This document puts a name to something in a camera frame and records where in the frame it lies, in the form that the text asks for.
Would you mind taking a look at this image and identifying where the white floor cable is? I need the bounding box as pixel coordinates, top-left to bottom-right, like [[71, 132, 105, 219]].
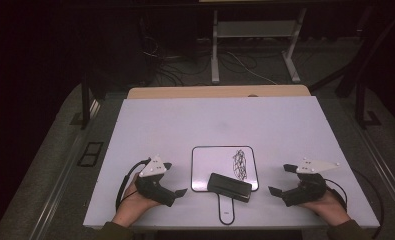
[[226, 49, 279, 86]]

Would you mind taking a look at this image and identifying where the bundle of black floor cables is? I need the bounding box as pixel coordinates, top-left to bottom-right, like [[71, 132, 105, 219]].
[[141, 36, 219, 87]]

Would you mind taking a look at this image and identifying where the person's right hand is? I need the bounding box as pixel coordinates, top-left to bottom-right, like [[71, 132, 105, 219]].
[[299, 189, 352, 227]]

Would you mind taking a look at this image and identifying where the metal floor rail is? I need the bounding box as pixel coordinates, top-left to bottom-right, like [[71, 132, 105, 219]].
[[351, 109, 395, 216], [28, 99, 101, 240]]

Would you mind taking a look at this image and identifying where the black metal stand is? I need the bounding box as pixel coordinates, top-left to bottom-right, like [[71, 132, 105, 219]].
[[334, 6, 383, 129], [69, 73, 101, 130]]

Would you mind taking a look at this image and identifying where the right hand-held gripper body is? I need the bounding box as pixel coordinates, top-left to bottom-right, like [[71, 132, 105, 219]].
[[281, 157, 340, 208]]

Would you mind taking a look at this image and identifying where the small whiteboard with handle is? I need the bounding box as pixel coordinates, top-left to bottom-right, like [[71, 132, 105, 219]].
[[190, 145, 260, 226]]

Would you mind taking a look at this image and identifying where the person's left hand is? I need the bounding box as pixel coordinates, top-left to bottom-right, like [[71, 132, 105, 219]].
[[112, 173, 161, 228]]

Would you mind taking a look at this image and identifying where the black whiteboard eraser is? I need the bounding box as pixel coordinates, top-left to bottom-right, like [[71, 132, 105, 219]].
[[206, 172, 253, 204]]

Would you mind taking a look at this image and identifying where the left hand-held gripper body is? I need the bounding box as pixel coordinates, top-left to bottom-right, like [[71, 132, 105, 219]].
[[134, 154, 177, 208]]

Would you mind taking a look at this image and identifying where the white metal stand frame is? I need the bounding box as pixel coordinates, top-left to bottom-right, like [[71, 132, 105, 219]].
[[210, 8, 308, 84]]

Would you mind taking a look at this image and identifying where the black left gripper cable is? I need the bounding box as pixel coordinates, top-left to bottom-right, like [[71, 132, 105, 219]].
[[115, 158, 152, 212]]

